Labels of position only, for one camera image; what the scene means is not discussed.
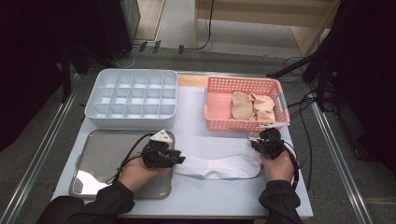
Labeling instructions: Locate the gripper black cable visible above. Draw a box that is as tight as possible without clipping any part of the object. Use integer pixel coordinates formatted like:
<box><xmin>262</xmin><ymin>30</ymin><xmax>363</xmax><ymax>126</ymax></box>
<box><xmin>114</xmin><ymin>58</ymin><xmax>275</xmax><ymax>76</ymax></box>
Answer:
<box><xmin>281</xmin><ymin>139</ymin><xmax>301</xmax><ymax>191</ymax></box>
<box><xmin>106</xmin><ymin>133</ymin><xmax>157</xmax><ymax>185</ymax></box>

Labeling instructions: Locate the dark cabinet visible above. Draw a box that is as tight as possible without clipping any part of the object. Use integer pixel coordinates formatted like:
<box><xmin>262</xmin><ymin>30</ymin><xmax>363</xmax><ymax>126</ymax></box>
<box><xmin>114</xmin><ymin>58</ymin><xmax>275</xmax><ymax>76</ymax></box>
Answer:
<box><xmin>96</xmin><ymin>0</ymin><xmax>141</xmax><ymax>62</ymax></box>

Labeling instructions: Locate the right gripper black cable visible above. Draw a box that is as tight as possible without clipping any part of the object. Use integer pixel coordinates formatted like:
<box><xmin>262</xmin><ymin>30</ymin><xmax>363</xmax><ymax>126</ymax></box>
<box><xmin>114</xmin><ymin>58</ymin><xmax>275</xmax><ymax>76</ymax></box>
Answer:
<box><xmin>281</xmin><ymin>139</ymin><xmax>301</xmax><ymax>191</ymax></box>

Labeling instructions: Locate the pink plastic basket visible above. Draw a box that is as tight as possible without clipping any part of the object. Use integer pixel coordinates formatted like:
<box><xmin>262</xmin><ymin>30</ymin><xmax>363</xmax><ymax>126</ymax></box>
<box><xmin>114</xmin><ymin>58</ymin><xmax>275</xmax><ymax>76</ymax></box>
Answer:
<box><xmin>204</xmin><ymin>76</ymin><xmax>291</xmax><ymax>134</ymax></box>

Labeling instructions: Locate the white floor cable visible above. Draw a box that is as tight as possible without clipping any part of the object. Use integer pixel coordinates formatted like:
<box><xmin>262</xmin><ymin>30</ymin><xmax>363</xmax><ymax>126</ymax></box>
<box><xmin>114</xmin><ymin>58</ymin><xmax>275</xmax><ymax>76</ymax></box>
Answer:
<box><xmin>110</xmin><ymin>46</ymin><xmax>138</xmax><ymax>69</ymax></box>

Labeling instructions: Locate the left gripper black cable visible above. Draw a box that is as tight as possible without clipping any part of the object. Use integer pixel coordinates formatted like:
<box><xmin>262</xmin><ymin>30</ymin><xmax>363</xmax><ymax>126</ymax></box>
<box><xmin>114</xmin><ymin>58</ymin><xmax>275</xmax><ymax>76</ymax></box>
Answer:
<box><xmin>106</xmin><ymin>133</ymin><xmax>157</xmax><ymax>185</ymax></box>

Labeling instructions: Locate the person's right hand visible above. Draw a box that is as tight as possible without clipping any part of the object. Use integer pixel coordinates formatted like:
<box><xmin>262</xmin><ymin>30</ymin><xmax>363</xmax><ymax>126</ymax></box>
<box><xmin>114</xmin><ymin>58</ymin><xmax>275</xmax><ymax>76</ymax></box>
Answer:
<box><xmin>261</xmin><ymin>150</ymin><xmax>295</xmax><ymax>183</ymax></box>

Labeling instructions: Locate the dark curtain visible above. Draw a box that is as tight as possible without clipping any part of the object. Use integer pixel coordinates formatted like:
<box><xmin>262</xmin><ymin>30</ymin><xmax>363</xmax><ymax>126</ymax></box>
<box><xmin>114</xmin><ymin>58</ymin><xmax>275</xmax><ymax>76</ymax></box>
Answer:
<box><xmin>323</xmin><ymin>0</ymin><xmax>396</xmax><ymax>178</ymax></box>
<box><xmin>0</xmin><ymin>0</ymin><xmax>101</xmax><ymax>153</ymax></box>

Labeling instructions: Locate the beige sock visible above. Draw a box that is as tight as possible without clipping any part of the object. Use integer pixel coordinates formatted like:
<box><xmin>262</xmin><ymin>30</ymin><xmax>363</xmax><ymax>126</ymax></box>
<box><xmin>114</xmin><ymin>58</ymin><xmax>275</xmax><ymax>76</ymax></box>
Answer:
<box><xmin>248</xmin><ymin>92</ymin><xmax>277</xmax><ymax>123</ymax></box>
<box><xmin>231</xmin><ymin>91</ymin><xmax>254</xmax><ymax>120</ymax></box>

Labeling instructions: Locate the light wooden furniture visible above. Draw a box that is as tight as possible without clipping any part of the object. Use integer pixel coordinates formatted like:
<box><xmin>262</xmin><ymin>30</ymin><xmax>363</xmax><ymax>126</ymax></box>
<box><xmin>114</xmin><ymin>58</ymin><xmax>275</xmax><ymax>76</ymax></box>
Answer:
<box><xmin>193</xmin><ymin>0</ymin><xmax>342</xmax><ymax>59</ymax></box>

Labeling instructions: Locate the hanging black cable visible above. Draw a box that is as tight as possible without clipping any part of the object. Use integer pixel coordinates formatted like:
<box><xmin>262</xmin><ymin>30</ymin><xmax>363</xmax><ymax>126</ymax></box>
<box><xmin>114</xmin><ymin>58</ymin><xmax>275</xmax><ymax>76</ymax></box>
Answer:
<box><xmin>192</xmin><ymin>0</ymin><xmax>216</xmax><ymax>51</ymax></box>

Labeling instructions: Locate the white compartment storage box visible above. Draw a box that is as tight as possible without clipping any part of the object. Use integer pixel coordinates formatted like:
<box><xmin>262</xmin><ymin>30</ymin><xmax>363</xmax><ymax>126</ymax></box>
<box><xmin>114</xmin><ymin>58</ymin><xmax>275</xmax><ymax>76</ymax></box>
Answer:
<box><xmin>84</xmin><ymin>68</ymin><xmax>179</xmax><ymax>130</ymax></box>

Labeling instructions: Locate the person's left hand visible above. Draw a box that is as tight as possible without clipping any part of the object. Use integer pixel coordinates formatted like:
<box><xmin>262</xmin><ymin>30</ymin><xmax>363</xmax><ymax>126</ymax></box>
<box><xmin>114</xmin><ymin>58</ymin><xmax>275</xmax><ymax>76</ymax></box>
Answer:
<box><xmin>119</xmin><ymin>161</ymin><xmax>166</xmax><ymax>193</ymax></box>

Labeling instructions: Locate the translucent grey box lid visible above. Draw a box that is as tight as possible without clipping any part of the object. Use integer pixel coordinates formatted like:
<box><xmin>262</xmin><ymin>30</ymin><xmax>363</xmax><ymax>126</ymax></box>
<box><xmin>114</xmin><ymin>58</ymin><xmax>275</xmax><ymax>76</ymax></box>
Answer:
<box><xmin>68</xmin><ymin>130</ymin><xmax>176</xmax><ymax>200</ymax></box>

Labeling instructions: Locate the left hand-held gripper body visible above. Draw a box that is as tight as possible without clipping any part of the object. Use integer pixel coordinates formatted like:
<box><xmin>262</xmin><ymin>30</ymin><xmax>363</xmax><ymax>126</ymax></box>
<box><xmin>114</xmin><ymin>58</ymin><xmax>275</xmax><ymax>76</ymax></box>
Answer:
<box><xmin>141</xmin><ymin>129</ymin><xmax>174</xmax><ymax>170</ymax></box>

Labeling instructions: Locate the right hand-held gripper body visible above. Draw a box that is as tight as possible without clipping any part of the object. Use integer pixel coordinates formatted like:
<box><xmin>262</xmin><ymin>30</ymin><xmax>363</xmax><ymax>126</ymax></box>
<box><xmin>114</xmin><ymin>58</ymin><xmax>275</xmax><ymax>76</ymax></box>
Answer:
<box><xmin>260</xmin><ymin>121</ymin><xmax>290</xmax><ymax>161</ymax></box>

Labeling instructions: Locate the looped black floor cable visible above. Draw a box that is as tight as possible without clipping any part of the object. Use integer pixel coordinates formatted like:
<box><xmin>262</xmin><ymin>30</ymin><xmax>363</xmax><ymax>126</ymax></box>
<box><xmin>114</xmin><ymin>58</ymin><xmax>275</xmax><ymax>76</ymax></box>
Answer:
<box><xmin>282</xmin><ymin>55</ymin><xmax>317</xmax><ymax>108</ymax></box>

